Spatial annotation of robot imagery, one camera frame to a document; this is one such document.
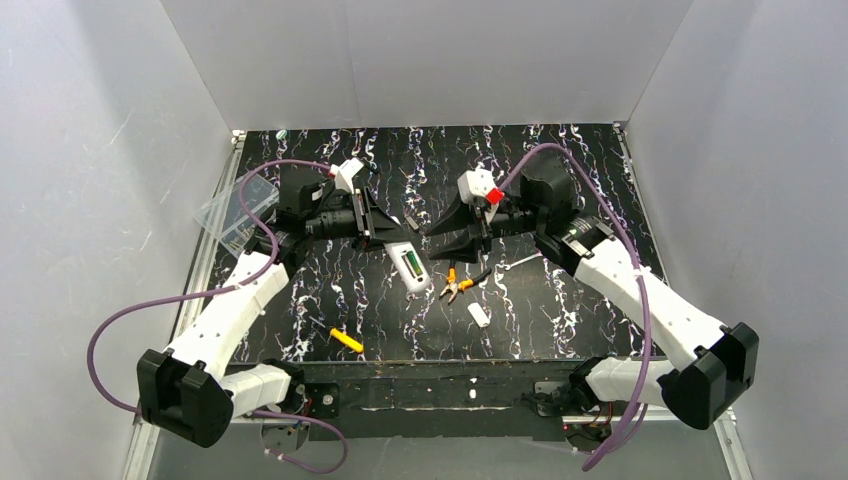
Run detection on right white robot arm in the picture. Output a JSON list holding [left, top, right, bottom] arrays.
[[426, 169, 760, 430]]

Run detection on aluminium frame rail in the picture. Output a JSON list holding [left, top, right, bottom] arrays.
[[122, 132, 246, 480]]

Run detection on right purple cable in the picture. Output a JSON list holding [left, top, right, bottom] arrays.
[[496, 142, 654, 473]]

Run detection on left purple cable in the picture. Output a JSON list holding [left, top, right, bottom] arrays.
[[87, 159, 349, 476]]

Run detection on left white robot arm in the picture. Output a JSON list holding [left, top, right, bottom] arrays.
[[137, 171, 430, 447]]

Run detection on white battery cover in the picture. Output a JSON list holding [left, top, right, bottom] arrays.
[[467, 303, 491, 329]]

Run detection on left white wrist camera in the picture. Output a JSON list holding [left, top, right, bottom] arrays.
[[330, 158, 365, 194]]

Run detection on clear plastic screw box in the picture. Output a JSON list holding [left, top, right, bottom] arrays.
[[194, 175, 278, 257]]

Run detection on yellow handled screwdriver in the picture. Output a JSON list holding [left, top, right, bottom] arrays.
[[309, 317, 365, 354]]

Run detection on purple cable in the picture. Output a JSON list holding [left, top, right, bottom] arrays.
[[87, 159, 349, 476], [496, 142, 654, 473]]

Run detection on orange handled pliers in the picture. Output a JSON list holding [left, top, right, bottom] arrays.
[[438, 260, 492, 304]]

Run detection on white remote control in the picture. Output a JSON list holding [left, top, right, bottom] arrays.
[[384, 242, 431, 294]]

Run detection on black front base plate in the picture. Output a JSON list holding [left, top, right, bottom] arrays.
[[301, 360, 626, 441]]

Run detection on small green capped battery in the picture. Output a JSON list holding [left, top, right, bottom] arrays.
[[403, 250, 424, 278]]

